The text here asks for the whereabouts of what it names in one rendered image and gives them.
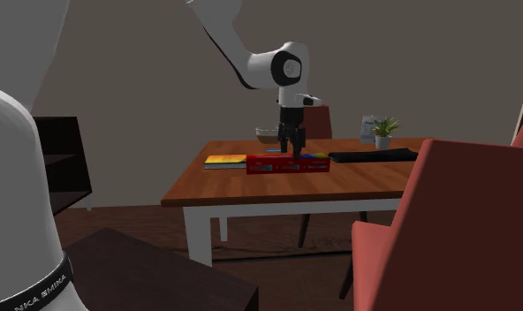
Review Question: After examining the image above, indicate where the red flat box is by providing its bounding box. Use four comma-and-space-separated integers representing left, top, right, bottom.
245, 153, 331, 176

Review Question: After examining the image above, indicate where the wooden table with white legs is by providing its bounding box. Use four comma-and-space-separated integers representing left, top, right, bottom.
160, 137, 431, 268

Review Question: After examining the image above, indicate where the green plant in white pot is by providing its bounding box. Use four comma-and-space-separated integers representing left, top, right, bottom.
371, 115, 402, 151

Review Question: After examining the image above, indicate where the white carton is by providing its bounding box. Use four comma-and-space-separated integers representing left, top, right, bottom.
359, 114, 380, 145

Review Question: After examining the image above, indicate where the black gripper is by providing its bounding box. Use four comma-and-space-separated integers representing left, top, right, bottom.
277, 107, 307, 159

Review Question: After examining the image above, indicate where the dark robot stand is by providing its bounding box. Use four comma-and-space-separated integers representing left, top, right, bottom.
64, 227, 260, 311

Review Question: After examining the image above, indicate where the dark shelf unit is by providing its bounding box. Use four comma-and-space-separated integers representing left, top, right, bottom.
32, 115, 94, 216

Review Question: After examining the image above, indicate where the yellow and orange book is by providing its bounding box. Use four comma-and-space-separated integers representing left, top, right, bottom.
203, 154, 248, 171

